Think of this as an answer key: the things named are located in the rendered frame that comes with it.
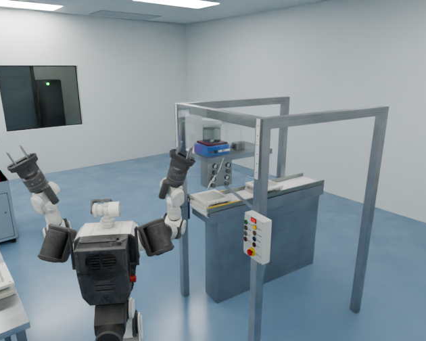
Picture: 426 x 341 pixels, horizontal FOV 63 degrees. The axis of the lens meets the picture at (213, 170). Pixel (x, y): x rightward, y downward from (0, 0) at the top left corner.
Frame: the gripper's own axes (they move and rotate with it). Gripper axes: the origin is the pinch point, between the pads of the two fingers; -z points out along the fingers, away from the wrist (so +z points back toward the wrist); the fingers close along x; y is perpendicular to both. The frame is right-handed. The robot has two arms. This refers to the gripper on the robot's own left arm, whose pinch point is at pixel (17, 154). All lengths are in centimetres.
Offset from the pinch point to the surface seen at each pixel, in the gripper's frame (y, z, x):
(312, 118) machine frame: 40, 46, 142
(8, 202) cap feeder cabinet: -247, 142, -31
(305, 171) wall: -159, 322, 363
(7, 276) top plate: -18, 63, -36
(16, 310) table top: 4, 67, -39
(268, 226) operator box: 54, 79, 83
